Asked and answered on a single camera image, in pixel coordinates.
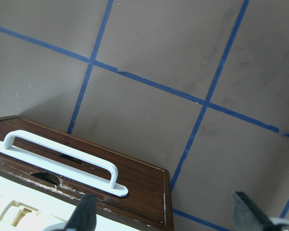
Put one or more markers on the cream plastic tray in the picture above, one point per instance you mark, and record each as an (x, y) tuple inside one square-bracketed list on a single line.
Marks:
[(26, 209)]

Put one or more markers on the dark wooden drawer cabinet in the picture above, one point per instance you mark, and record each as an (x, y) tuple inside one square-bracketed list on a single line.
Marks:
[(131, 195)]

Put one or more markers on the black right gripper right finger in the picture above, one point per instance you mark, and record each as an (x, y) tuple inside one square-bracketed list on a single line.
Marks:
[(247, 216)]

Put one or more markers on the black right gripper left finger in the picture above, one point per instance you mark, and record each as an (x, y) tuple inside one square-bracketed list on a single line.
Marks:
[(83, 217)]

